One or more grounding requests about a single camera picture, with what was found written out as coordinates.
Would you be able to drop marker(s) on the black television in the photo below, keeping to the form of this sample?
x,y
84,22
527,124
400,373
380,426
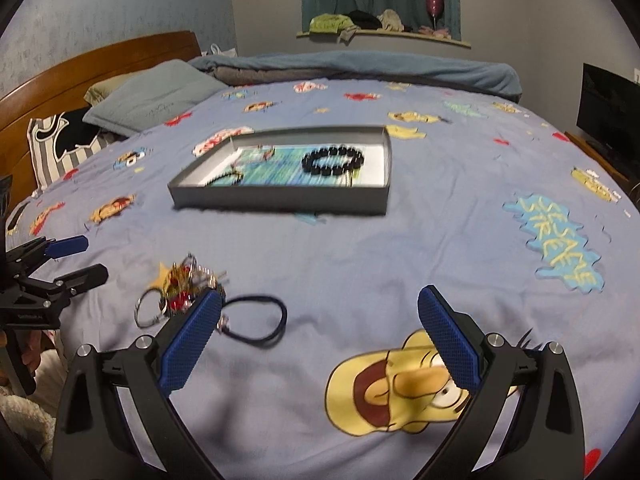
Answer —
x,y
607,105

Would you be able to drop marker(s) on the beige cloth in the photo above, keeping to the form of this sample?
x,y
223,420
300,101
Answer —
x,y
391,20

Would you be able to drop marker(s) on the folded blue duvet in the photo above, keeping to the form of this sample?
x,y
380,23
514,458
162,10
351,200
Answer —
x,y
360,67

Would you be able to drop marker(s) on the wooden television stand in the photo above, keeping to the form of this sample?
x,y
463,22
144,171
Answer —
x,y
595,152

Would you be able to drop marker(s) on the green cloth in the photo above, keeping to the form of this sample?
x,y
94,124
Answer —
x,y
330,22

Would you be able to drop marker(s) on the pink cloth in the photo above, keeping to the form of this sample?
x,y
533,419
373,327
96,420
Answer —
x,y
435,31

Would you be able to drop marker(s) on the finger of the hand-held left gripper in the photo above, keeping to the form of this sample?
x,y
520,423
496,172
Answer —
x,y
82,277
67,246

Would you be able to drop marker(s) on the olive pillow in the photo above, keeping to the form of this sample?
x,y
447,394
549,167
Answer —
x,y
107,89

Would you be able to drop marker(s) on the white bag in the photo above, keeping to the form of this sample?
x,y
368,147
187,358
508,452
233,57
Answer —
x,y
220,51

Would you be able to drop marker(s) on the striped black and white pillow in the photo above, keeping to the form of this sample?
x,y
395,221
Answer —
x,y
45,157

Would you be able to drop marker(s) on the person's left hand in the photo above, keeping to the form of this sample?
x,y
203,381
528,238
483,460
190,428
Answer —
x,y
34,357

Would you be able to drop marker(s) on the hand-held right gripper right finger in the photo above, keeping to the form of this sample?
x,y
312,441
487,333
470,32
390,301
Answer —
x,y
448,342

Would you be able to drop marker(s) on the curved window sill shelf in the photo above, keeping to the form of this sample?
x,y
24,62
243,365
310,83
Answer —
x,y
390,37

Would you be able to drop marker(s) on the blue patterned card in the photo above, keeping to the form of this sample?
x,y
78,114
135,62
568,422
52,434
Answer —
x,y
280,167

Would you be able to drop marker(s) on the pink balloon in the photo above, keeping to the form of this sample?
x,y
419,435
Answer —
x,y
434,4

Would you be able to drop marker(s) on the wooden headboard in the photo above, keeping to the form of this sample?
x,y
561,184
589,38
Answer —
x,y
100,60

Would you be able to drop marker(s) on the grey-blue pillow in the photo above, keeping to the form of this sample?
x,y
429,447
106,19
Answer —
x,y
155,95

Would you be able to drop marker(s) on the gold and red charm cluster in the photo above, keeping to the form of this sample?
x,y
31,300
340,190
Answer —
x,y
182,285

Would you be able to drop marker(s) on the black cloth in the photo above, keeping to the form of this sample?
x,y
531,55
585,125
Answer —
x,y
365,20

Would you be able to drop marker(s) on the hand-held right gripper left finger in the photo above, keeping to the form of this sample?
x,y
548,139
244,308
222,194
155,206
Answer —
x,y
190,342

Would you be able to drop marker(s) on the cartoon printed bed sheet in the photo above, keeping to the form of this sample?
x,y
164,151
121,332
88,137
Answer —
x,y
450,240

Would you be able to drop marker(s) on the grey shallow box tray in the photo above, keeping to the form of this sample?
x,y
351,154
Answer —
x,y
280,200

